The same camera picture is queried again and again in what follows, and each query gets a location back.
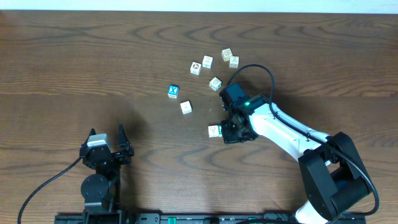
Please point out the green E letter block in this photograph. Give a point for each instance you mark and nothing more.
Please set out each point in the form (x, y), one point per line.
(220, 134)

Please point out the plain wooden picture block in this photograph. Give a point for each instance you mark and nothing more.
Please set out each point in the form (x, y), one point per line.
(234, 62)

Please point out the red edged wooden block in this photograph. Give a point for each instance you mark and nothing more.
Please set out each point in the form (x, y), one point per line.
(186, 107)

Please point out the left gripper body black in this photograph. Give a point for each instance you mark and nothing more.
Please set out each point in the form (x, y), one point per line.
(116, 158)

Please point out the yellow edged wooden block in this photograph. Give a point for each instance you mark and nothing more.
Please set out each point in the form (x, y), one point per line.
(226, 54)

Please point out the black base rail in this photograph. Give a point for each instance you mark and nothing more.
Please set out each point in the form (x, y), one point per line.
(156, 218)

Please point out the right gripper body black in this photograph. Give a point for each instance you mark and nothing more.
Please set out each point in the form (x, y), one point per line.
(234, 133)

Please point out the wooden umbrella picture block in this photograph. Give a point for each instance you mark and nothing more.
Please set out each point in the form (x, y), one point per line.
(207, 62)

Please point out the wooden block with brown drawing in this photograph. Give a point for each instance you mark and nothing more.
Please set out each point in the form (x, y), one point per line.
(213, 131)

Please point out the wooden block with green ring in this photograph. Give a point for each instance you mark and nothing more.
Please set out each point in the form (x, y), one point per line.
(215, 84)

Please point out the blue X letter block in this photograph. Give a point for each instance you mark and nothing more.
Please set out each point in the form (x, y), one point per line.
(173, 91)

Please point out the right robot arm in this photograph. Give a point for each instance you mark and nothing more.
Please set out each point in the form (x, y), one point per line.
(332, 171)

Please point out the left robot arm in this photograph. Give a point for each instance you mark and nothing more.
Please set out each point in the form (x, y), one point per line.
(102, 189)

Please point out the wooden block with red circle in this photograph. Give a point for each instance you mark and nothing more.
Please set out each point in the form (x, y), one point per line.
(195, 68)

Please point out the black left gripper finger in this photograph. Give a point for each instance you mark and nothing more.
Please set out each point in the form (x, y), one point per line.
(123, 141)
(91, 133)

